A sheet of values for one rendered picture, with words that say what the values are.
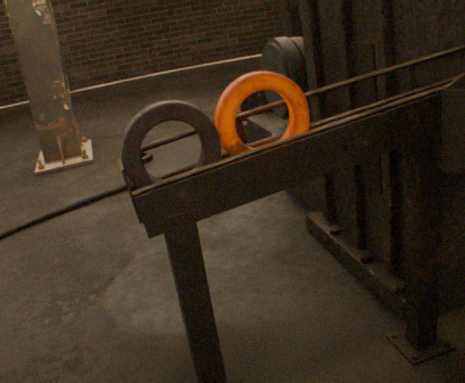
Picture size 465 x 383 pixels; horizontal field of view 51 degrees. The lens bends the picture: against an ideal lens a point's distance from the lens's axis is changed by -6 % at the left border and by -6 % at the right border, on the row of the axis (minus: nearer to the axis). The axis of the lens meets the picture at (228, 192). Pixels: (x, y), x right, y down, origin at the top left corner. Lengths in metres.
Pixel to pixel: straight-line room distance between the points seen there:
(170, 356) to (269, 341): 0.28
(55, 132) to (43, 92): 0.27
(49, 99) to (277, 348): 2.47
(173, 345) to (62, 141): 2.24
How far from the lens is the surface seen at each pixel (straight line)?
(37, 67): 3.44
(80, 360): 1.55
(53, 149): 3.52
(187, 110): 0.93
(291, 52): 2.27
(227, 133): 0.96
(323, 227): 1.87
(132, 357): 1.50
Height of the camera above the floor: 0.90
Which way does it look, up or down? 21 degrees down
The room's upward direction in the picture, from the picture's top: 9 degrees counter-clockwise
